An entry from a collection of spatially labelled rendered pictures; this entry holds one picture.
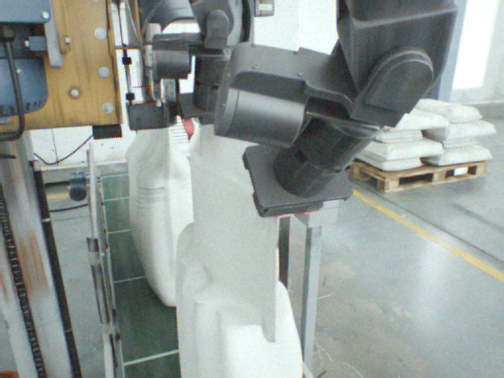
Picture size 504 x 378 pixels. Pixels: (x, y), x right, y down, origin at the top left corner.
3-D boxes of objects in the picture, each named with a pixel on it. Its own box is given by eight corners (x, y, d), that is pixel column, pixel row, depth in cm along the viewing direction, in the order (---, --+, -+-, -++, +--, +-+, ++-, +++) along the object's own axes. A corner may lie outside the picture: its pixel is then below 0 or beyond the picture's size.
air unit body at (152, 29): (174, 106, 82) (169, 24, 76) (151, 107, 80) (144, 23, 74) (170, 103, 86) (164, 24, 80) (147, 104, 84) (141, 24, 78)
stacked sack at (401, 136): (424, 144, 341) (426, 127, 336) (380, 147, 331) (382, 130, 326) (381, 128, 401) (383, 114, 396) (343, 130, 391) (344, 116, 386)
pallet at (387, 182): (486, 176, 377) (489, 161, 372) (384, 193, 334) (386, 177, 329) (420, 154, 448) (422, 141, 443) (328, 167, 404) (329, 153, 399)
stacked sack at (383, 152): (446, 157, 347) (449, 140, 342) (384, 165, 323) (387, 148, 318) (410, 146, 384) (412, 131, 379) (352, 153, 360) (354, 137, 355)
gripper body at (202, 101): (176, 101, 76) (177, 66, 71) (228, 97, 79) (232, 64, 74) (183, 123, 72) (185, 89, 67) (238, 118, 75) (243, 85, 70)
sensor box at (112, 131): (122, 138, 86) (121, 126, 85) (93, 140, 84) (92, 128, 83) (121, 134, 90) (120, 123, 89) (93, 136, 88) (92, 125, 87)
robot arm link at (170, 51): (229, 12, 60) (221, 1, 67) (151, 7, 57) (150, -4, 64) (224, 89, 67) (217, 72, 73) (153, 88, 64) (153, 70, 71)
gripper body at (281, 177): (238, 156, 41) (261, 111, 34) (326, 149, 44) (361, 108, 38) (255, 215, 38) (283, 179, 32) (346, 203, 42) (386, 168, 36)
